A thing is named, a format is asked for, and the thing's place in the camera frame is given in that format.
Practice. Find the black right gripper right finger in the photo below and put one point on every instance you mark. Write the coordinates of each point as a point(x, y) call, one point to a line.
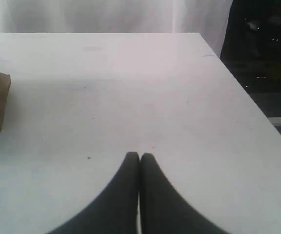
point(162, 208)

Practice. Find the white backdrop curtain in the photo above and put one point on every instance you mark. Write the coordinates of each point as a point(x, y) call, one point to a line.
point(206, 17)

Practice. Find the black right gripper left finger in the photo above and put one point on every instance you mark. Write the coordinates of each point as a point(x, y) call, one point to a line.
point(114, 210)

